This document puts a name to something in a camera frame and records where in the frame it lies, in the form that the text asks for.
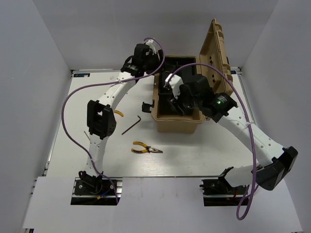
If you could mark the yellow black needle-nose pliers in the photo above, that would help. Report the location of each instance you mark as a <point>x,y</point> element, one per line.
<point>146,148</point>

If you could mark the black toolbox tray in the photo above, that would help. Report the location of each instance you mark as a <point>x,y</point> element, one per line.
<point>165,107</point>

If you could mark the blue table label left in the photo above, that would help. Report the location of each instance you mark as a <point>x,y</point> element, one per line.
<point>78,75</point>

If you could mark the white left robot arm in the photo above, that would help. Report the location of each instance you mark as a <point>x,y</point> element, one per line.
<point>100,113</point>

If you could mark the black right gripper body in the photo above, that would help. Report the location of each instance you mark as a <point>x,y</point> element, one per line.
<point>184,101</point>

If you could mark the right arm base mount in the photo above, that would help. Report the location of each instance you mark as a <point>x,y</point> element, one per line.
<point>216,194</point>

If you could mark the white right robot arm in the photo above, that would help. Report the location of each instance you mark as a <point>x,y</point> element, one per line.
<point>273,161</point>

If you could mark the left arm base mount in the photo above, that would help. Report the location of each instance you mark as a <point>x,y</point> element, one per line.
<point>85,195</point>

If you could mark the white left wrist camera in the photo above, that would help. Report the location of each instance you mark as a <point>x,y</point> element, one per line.
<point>151,44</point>

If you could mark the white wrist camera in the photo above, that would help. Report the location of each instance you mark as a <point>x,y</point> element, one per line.
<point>174,82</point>
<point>151,44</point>

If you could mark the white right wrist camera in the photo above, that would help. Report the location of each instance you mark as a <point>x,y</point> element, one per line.
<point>174,82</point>

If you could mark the yellow black pliers near arm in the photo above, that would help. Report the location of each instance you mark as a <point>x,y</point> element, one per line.
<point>119,113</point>

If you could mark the tan plastic toolbox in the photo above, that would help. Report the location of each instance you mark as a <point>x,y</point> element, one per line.
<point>212,62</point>

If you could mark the small brown hex key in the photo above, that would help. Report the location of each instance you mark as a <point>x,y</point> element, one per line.
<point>133,125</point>

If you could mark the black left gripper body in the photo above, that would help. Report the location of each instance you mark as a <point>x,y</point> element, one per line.
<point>153,62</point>

